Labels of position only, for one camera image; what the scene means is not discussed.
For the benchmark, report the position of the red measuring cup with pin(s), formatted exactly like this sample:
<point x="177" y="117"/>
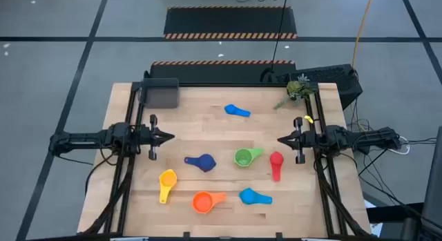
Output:
<point x="276" y="159"/>

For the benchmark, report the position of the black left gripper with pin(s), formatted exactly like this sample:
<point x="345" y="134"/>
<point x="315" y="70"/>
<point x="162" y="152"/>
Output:
<point x="145" y="137"/>

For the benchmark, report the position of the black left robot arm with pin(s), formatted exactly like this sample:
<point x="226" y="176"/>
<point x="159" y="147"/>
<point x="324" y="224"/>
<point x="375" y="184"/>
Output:
<point x="86" y="139"/>

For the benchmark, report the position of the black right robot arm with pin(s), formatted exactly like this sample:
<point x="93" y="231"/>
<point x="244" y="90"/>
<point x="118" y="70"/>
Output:
<point x="362" y="137"/>

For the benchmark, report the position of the black aluminium table frame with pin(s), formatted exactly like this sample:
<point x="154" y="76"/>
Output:
<point x="129" y="185"/>

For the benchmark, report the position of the orange measuring cup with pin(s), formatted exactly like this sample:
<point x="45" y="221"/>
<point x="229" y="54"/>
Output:
<point x="203" y="202"/>

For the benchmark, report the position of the yellow measuring cup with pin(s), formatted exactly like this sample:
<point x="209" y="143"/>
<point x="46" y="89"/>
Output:
<point x="168" y="179"/>

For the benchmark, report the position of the grey mesh basket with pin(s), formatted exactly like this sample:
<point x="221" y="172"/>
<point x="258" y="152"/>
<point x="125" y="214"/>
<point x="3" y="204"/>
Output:
<point x="159" y="94"/>

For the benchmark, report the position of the cyan measuring cup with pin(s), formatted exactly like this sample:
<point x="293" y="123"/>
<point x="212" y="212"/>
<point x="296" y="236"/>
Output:
<point x="249" y="196"/>

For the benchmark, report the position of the small blue measuring cup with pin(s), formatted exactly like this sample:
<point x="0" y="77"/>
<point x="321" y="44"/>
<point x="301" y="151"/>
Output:
<point x="232" y="110"/>

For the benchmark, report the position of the black computer case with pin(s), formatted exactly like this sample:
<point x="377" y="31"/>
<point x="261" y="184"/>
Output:
<point x="338" y="82"/>

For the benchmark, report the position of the yellow tag on right gripper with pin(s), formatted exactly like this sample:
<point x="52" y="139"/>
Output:
<point x="308" y="119"/>

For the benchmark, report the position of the narrow striped black floor mat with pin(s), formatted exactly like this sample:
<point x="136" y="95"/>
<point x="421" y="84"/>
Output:
<point x="221" y="73"/>

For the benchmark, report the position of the large striped black floor mat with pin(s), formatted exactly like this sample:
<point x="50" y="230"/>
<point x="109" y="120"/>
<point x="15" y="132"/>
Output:
<point x="228" y="21"/>

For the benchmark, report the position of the navy blue measuring cup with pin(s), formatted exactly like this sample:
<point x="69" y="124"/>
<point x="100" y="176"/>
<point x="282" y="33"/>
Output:
<point x="205" y="162"/>

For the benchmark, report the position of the green measuring cup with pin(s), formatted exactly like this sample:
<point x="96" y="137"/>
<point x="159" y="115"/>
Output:
<point x="243" y="158"/>

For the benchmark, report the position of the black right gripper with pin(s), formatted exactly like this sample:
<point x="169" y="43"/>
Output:
<point x="309" y="139"/>

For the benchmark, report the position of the potted succulent plant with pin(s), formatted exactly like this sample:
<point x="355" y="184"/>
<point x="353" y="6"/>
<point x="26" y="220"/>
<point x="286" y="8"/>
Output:
<point x="297" y="90"/>

